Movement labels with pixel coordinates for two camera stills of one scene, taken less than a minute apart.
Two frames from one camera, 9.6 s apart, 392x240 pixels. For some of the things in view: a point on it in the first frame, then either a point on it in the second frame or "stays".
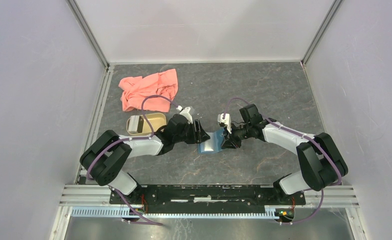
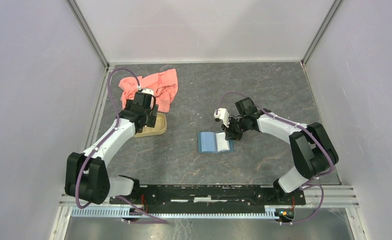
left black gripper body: [189, 134] to [151, 119]
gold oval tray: [151, 123] stays
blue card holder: [213, 144] stays
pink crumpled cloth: [135, 89] stays
